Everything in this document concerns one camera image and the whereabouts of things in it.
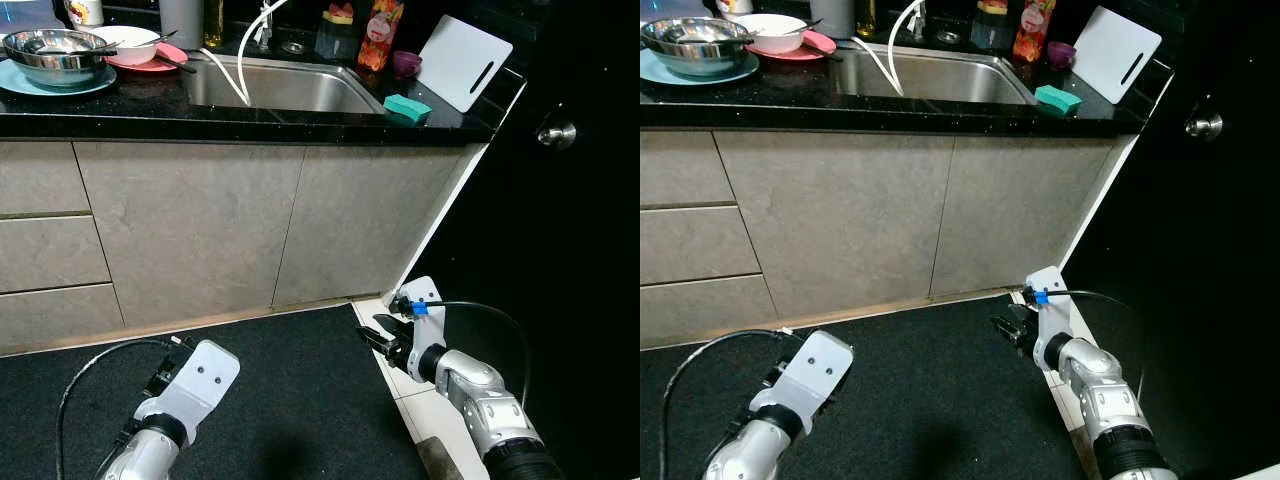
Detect stainless steel bowl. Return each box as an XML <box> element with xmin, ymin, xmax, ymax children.
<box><xmin>640</xmin><ymin>17</ymin><xmax>753</xmax><ymax>79</ymax></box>
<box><xmin>3</xmin><ymin>28</ymin><xmax>109</xmax><ymax>89</ymax></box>

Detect black floor mat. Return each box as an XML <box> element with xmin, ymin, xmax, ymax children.
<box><xmin>0</xmin><ymin>303</ymin><xmax>431</xmax><ymax>480</ymax></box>
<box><xmin>640</xmin><ymin>293</ymin><xmax>1091</xmax><ymax>480</ymax></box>

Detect grey cabinet drawer front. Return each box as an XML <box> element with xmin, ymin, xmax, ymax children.
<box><xmin>640</xmin><ymin>205</ymin><xmax>761</xmax><ymax>286</ymax></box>
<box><xmin>640</xmin><ymin>130</ymin><xmax>734</xmax><ymax>209</ymax></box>
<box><xmin>0</xmin><ymin>213</ymin><xmax>113</xmax><ymax>296</ymax></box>
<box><xmin>0</xmin><ymin>283</ymin><xmax>126</xmax><ymax>354</ymax></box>
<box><xmin>640</xmin><ymin>275</ymin><xmax>779</xmax><ymax>349</ymax></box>
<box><xmin>0</xmin><ymin>140</ymin><xmax>93</xmax><ymax>218</ymax></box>

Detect grey cabinet door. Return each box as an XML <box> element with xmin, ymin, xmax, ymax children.
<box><xmin>73</xmin><ymin>140</ymin><xmax>307</xmax><ymax>328</ymax></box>
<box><xmin>713</xmin><ymin>130</ymin><xmax>956</xmax><ymax>319</ymax></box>
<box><xmin>930</xmin><ymin>135</ymin><xmax>1126</xmax><ymax>298</ymax></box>
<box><xmin>272</xmin><ymin>145</ymin><xmax>473</xmax><ymax>307</ymax></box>

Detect black door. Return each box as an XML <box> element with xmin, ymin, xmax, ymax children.
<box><xmin>400</xmin><ymin>0</ymin><xmax>641</xmax><ymax>480</ymax></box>
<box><xmin>1058</xmin><ymin>0</ymin><xmax>1280</xmax><ymax>476</ymax></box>

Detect green sponge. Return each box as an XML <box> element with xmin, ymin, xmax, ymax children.
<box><xmin>1034</xmin><ymin>85</ymin><xmax>1083</xmax><ymax>118</ymax></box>
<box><xmin>383</xmin><ymin>94</ymin><xmax>433</xmax><ymax>127</ymax></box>

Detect stainless steel sink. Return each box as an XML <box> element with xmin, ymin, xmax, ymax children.
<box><xmin>182</xmin><ymin>50</ymin><xmax>387</xmax><ymax>116</ymax></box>
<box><xmin>830</xmin><ymin>42</ymin><xmax>1039</xmax><ymax>108</ymax></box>

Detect white cutting board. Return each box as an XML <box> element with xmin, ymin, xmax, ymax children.
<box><xmin>416</xmin><ymin>15</ymin><xmax>514</xmax><ymax>113</ymax></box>
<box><xmin>1072</xmin><ymin>6</ymin><xmax>1163</xmax><ymax>105</ymax></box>

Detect clear jar red lid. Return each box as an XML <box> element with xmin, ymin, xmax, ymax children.
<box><xmin>315</xmin><ymin>3</ymin><xmax>361</xmax><ymax>61</ymax></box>
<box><xmin>970</xmin><ymin>0</ymin><xmax>1016</xmax><ymax>53</ymax></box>

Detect red orange snack packet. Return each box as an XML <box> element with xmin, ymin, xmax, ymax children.
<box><xmin>357</xmin><ymin>0</ymin><xmax>405</xmax><ymax>73</ymax></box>
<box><xmin>1012</xmin><ymin>0</ymin><xmax>1057</xmax><ymax>64</ymax></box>

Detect pink plate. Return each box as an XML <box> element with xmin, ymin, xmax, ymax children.
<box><xmin>105</xmin><ymin>42</ymin><xmax>189</xmax><ymax>75</ymax></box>
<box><xmin>745</xmin><ymin>30</ymin><xmax>837</xmax><ymax>63</ymax></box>

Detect light blue plate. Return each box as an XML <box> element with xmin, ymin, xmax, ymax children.
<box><xmin>0</xmin><ymin>58</ymin><xmax>118</xmax><ymax>98</ymax></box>
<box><xmin>640</xmin><ymin>48</ymin><xmax>761</xmax><ymax>87</ymax></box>

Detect white bowl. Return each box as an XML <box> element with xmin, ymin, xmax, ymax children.
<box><xmin>733</xmin><ymin>13</ymin><xmax>809</xmax><ymax>55</ymax></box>
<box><xmin>88</xmin><ymin>26</ymin><xmax>161</xmax><ymax>67</ymax></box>

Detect grey cylinder canister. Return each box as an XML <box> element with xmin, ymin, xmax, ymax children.
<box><xmin>158</xmin><ymin>0</ymin><xmax>206</xmax><ymax>51</ymax></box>
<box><xmin>810</xmin><ymin>0</ymin><xmax>856</xmax><ymax>39</ymax></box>

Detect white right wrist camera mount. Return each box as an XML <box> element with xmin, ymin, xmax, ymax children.
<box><xmin>1025</xmin><ymin>266</ymin><xmax>1073</xmax><ymax>369</ymax></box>
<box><xmin>398</xmin><ymin>277</ymin><xmax>449</xmax><ymax>379</ymax></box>

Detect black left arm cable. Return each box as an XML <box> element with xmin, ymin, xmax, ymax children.
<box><xmin>55</xmin><ymin>337</ymin><xmax>191</xmax><ymax>480</ymax></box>
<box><xmin>658</xmin><ymin>328</ymin><xmax>791</xmax><ymax>480</ymax></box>

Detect white hose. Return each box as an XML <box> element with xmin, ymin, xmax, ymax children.
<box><xmin>850</xmin><ymin>0</ymin><xmax>927</xmax><ymax>99</ymax></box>
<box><xmin>198</xmin><ymin>0</ymin><xmax>303</xmax><ymax>108</ymax></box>

